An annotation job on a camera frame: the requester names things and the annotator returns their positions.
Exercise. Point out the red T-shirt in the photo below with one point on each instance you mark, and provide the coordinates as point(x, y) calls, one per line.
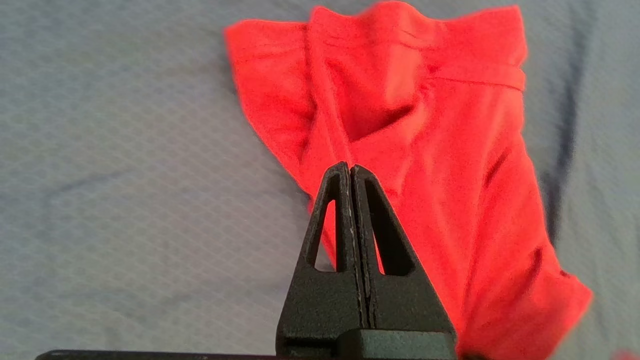
point(440, 175)

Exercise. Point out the blue-grey bed sheet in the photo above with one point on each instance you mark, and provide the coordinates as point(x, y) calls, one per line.
point(125, 175)

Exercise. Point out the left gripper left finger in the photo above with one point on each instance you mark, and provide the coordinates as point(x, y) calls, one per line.
point(320, 310)

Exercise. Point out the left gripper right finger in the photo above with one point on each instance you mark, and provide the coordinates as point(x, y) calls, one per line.
point(405, 310)

